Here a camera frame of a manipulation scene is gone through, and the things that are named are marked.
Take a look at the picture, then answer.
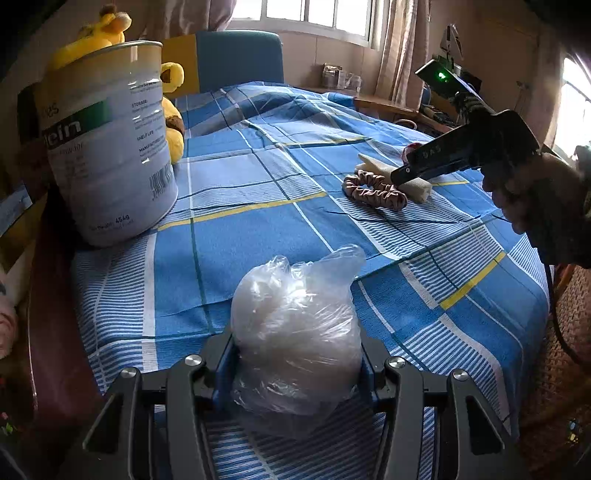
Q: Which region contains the pink satin scrunchie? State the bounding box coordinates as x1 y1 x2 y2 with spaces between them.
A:
342 170 408 212

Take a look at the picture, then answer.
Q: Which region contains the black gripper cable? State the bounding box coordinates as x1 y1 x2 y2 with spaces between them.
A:
545 263 591 370

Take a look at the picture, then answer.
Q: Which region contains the white foam piece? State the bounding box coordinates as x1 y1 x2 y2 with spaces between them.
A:
357 154 432 203

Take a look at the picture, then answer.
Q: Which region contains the white metal tin can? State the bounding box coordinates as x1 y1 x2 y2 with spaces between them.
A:
39 41 180 247

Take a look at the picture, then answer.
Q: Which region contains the brown woven mat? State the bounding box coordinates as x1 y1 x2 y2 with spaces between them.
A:
522 268 591 462

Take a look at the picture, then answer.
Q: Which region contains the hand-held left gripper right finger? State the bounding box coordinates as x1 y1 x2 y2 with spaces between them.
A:
359 335 532 480

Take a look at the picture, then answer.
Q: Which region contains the person's right hand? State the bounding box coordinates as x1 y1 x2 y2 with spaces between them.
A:
482 152 591 268

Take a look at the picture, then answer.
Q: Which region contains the white framed window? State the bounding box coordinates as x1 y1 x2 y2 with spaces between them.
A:
228 0 386 47

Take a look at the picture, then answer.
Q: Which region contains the beige patterned curtain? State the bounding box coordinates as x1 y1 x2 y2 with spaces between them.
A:
376 0 430 97
117 0 232 47

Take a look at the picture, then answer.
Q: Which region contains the narrow bright window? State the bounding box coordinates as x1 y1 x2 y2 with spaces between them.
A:
554 58 591 158

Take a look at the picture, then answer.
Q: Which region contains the clear plastic bag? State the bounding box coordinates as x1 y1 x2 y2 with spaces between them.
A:
229 244 368 439

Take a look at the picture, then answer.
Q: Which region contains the blue and yellow headboard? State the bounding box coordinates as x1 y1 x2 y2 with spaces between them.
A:
161 31 284 100

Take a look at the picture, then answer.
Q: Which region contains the wooden desk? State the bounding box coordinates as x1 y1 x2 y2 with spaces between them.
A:
305 85 458 134

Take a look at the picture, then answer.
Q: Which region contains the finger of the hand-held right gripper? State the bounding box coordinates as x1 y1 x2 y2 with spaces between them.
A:
390 156 481 184

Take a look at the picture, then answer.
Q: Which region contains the clear plastic box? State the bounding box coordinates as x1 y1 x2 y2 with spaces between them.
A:
322 64 363 90

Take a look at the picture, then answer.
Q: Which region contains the blue checked bed sheet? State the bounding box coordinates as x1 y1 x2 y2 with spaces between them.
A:
69 82 552 480

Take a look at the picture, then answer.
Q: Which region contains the yellow plush toy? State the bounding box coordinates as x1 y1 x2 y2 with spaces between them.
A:
48 4 185 163

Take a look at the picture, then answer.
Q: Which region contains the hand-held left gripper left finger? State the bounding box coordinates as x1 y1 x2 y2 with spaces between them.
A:
65 324 241 480

